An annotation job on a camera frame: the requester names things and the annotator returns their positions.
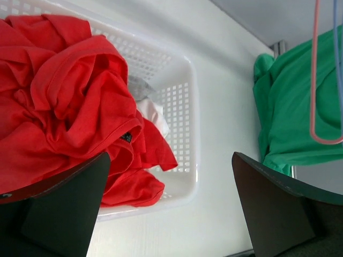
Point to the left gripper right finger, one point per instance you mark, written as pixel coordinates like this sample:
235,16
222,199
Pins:
284,216

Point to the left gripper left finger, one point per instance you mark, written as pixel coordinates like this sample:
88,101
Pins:
56,216

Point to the pink hanger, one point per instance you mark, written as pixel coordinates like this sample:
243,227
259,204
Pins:
314,83

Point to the red tank top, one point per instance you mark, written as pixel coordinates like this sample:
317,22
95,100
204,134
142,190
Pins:
65,99

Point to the green tank top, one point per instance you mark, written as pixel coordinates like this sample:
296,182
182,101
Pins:
282,95

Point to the white tank top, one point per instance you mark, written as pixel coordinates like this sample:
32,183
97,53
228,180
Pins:
154,113

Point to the grey tank top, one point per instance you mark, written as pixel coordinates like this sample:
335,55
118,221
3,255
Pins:
139,88

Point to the white plastic basket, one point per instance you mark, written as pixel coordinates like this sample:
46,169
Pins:
173,77

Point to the aluminium frame right post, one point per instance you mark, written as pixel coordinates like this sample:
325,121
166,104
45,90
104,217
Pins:
279,48

